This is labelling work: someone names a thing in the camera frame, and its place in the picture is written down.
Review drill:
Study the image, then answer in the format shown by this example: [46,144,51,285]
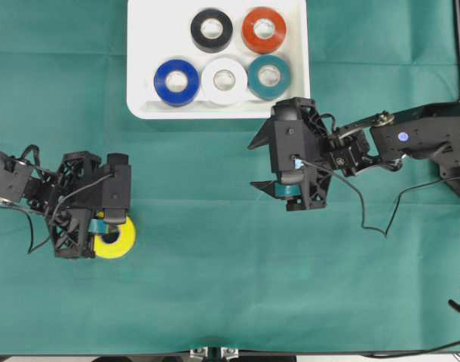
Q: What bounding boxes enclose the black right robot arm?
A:
[248,97,460,211]

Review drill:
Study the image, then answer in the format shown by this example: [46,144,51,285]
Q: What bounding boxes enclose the blue tape roll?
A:
[154,59,200,107]

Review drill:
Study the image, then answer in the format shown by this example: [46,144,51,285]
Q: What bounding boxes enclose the black tape roll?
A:
[190,8,233,54]

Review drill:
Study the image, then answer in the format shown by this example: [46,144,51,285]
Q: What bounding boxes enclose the white plastic tray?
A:
[126,1,311,120]

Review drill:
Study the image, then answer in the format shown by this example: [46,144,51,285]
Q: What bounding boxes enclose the white tape roll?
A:
[201,57,248,106]

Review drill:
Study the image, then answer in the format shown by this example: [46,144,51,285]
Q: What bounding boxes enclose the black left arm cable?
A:
[0,173,114,256]

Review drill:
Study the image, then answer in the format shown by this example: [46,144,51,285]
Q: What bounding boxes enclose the teal tape roll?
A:
[247,55,291,100]

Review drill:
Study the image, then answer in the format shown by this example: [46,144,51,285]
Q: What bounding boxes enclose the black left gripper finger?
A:
[88,219,119,235]

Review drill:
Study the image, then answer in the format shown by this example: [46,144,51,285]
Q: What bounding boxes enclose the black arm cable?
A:
[301,158,460,238]
[0,173,114,256]

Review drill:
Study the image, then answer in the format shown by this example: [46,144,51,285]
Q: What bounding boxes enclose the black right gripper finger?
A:
[247,116,274,150]
[250,181,301,200]

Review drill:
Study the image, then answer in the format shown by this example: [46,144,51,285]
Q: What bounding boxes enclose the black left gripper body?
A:
[47,152,131,259]

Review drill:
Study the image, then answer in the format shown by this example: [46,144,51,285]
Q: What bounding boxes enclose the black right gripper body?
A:
[269,97,330,211]

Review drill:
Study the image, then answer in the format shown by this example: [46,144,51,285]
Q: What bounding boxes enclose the red tape roll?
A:
[241,7,287,54]

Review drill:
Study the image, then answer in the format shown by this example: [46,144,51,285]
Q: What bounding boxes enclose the yellow tape roll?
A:
[91,212,136,259]

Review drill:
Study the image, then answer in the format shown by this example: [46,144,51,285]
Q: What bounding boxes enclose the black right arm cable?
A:
[301,158,460,238]

